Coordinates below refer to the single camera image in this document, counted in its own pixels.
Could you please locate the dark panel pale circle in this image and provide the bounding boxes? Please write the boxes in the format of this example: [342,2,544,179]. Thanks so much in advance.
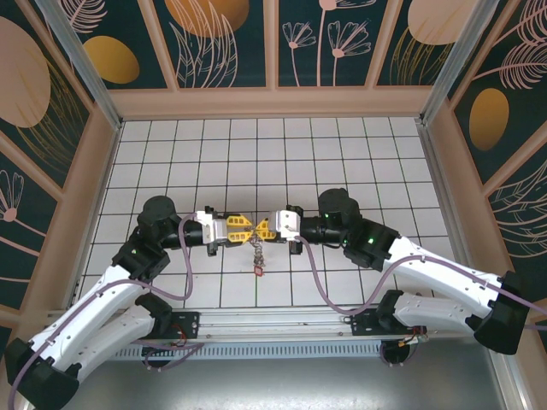
[375,0,486,86]

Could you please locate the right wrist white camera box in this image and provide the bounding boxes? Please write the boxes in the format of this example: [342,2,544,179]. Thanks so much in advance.
[273,208,303,241]

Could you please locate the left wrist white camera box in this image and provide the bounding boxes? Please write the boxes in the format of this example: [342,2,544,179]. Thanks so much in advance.
[195,211,231,245]

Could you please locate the dark panel orange circle leaves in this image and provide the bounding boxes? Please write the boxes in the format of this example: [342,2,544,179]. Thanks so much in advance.
[152,0,271,89]

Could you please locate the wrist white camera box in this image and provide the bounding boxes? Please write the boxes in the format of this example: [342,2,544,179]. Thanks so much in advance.
[195,211,231,245]
[273,208,303,241]

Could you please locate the dark panel oval and fern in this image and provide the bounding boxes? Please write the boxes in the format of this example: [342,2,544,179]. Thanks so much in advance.
[448,0,547,187]

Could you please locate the dark panel single flower outline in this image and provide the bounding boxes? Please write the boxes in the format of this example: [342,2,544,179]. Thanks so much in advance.
[0,130,61,313]

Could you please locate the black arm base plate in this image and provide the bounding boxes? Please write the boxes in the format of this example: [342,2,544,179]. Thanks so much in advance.
[170,311,202,338]
[350,309,381,337]

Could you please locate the grey metal base sheet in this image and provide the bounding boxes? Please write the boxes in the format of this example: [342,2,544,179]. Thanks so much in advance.
[40,356,521,410]

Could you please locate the dark panel small orange oval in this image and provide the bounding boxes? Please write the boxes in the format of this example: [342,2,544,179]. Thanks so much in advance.
[70,0,170,91]

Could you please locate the coloured wire bundle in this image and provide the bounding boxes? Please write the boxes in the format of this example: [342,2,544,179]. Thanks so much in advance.
[399,326,428,346]

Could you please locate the slotted grey cable duct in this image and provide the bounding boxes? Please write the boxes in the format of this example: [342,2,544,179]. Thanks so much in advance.
[115,343,384,360]

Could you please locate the dark panel pink leaf outlines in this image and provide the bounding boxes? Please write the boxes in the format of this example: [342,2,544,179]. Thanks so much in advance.
[486,161,547,305]

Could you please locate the aluminium side rail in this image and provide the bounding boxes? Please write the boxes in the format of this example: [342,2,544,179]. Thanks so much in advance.
[416,121,529,410]

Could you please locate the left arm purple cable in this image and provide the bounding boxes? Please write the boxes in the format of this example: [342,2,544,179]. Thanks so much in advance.
[9,215,206,405]

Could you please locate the aluminium mounting rail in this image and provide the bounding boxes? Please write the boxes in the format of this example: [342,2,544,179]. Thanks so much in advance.
[44,309,428,343]

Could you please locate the dark panel pink flower outlines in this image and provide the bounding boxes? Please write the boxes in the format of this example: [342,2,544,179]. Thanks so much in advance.
[277,0,401,88]

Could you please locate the aluminium corner post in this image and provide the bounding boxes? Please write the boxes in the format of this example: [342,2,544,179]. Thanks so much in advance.
[418,0,501,125]
[36,0,125,129]

